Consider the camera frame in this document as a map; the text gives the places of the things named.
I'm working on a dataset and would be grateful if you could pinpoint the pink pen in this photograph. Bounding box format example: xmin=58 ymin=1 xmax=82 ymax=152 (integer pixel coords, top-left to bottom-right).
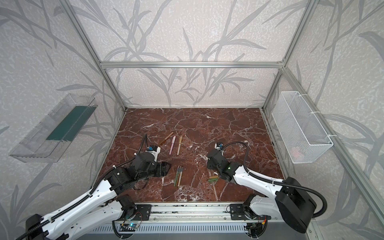
xmin=169 ymin=136 xmax=176 ymax=155

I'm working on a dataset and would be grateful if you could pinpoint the tan pen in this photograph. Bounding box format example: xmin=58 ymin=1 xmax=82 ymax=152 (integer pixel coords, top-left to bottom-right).
xmin=177 ymin=136 xmax=183 ymax=156

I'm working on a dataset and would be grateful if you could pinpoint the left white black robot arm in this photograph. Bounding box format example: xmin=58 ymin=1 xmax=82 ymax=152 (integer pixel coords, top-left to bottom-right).
xmin=19 ymin=150 xmax=172 ymax=240

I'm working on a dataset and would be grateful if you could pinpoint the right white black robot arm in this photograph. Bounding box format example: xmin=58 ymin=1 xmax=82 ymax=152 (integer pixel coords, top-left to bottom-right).
xmin=207 ymin=149 xmax=328 ymax=233

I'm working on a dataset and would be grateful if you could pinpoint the dark green pen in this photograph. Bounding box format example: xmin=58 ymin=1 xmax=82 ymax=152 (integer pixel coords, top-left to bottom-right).
xmin=175 ymin=166 xmax=182 ymax=187

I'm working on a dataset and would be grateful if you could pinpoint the orange brown pen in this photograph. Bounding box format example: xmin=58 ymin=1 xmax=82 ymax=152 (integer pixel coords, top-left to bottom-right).
xmin=177 ymin=166 xmax=184 ymax=188

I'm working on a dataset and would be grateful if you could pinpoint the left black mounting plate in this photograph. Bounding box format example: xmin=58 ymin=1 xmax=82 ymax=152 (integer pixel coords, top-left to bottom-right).
xmin=121 ymin=205 xmax=152 ymax=221

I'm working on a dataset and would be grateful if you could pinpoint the black mounting plate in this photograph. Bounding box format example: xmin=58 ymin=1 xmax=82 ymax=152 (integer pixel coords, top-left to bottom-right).
xmin=121 ymin=205 xmax=152 ymax=221
xmin=229 ymin=204 xmax=258 ymax=220

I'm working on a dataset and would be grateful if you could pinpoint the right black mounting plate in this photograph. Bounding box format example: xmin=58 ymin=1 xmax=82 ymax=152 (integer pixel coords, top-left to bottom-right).
xmin=229 ymin=204 xmax=258 ymax=220

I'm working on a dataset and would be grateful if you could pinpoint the green circuit board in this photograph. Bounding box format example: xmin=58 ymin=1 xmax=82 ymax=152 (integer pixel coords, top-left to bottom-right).
xmin=119 ymin=223 xmax=140 ymax=232

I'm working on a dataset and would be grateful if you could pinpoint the pink item in basket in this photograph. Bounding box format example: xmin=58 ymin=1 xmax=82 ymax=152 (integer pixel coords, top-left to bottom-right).
xmin=291 ymin=147 xmax=304 ymax=161

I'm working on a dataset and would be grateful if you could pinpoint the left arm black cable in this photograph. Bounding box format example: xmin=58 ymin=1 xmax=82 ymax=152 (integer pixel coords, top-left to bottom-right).
xmin=14 ymin=133 xmax=149 ymax=240

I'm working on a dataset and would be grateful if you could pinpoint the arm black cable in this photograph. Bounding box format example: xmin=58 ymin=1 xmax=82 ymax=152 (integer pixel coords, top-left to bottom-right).
xmin=14 ymin=133 xmax=149 ymax=240
xmin=220 ymin=141 xmax=328 ymax=219

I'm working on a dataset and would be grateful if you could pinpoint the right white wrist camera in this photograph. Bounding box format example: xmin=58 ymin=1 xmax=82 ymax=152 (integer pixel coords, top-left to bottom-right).
xmin=215 ymin=142 xmax=224 ymax=151

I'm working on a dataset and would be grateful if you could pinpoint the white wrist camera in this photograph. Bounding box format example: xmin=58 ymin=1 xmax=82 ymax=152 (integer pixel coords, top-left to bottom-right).
xmin=215 ymin=142 xmax=224 ymax=151
xmin=146 ymin=145 xmax=161 ymax=162

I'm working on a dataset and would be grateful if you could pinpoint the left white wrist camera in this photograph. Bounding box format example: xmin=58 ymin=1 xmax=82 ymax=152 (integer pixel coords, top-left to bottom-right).
xmin=146 ymin=145 xmax=161 ymax=162

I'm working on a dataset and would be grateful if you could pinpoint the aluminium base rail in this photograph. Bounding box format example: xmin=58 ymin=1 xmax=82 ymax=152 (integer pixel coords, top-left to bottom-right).
xmin=62 ymin=201 xmax=316 ymax=224

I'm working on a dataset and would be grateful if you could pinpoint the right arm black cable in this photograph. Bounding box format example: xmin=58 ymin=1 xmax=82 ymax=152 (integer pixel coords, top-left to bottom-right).
xmin=220 ymin=141 xmax=328 ymax=219

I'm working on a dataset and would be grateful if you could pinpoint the white wire mesh basket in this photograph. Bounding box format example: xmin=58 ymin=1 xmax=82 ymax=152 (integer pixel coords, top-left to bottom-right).
xmin=272 ymin=91 xmax=334 ymax=164

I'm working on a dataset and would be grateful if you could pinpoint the clear plastic wall tray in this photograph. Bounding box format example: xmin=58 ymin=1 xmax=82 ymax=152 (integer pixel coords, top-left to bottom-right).
xmin=9 ymin=94 xmax=98 ymax=163

